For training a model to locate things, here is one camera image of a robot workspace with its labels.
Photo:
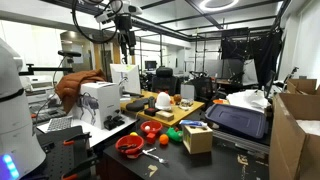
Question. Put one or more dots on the blue plastic bin lid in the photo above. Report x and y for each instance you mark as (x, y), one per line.
(236, 120)

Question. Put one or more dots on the small orange pumpkin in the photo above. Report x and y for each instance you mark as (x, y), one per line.
(163, 139)

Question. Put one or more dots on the black curtain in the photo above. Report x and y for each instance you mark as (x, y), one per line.
(260, 50)

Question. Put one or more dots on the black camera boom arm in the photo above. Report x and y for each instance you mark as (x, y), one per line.
(50, 69)

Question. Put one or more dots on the white box robot dog print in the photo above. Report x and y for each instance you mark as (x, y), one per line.
(100, 100)

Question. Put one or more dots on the white packing foam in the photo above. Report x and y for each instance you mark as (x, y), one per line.
(308, 126)

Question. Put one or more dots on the tan tape patch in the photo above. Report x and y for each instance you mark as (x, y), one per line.
(152, 170)

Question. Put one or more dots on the black office chair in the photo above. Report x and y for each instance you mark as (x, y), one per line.
(165, 83)

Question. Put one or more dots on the black cup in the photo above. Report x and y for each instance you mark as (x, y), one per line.
(151, 101)

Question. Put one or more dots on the black background monitor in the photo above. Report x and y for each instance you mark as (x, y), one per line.
(150, 65)

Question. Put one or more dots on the small wooden block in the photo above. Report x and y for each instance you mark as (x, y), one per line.
(164, 115)

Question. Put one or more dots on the blue white package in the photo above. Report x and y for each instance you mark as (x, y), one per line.
(193, 123)

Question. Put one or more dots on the small black box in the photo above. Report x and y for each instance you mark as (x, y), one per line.
(150, 111)

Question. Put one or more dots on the grey box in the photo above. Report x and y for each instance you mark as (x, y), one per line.
(187, 91)

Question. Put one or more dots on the black mesh chair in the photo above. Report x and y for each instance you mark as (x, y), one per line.
(203, 87)

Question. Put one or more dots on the white plastic bag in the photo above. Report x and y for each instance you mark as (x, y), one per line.
(248, 99)

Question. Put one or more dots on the wooden shape sorter box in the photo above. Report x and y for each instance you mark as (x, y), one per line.
(197, 140)

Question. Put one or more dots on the orange cube block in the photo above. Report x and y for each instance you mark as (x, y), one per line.
(151, 137)

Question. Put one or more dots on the green rubber toy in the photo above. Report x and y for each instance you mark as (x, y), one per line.
(174, 135)

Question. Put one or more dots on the white computer monitor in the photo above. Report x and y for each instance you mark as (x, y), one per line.
(128, 78)

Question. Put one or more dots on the white dome helmet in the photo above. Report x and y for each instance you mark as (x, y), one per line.
(163, 101)

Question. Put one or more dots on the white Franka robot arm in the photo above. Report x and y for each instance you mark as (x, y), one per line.
(16, 133)

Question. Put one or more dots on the yellow tape mark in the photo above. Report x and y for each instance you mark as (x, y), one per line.
(242, 160)

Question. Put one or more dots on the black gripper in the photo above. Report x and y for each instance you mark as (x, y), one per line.
(125, 33)

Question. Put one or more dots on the brown puffer jacket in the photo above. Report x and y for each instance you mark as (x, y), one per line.
(71, 86)

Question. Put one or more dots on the white printer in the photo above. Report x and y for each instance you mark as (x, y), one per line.
(36, 83)

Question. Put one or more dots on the red plastic bowl white trim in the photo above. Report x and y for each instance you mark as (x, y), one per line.
(129, 141)
(154, 124)

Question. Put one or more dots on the brown ball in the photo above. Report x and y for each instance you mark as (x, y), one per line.
(177, 98)

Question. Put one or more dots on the black pouch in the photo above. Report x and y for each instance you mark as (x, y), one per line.
(135, 106)

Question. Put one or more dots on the orange dish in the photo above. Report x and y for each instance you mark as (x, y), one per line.
(218, 101)

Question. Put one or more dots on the black mounting plate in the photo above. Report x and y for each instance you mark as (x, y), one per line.
(56, 153)

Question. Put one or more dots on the grey keyboard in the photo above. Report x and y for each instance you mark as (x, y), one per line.
(59, 123)

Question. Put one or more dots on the silver metal fork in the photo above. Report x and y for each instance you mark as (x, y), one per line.
(156, 158)

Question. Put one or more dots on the small white ball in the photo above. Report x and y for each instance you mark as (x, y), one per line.
(147, 128)

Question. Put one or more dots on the black clamp orange tip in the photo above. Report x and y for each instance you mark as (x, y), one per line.
(78, 168)
(75, 138)

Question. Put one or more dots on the yellow toy banana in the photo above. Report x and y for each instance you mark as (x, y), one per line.
(133, 133)

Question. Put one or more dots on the large cardboard box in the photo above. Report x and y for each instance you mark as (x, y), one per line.
(290, 146)

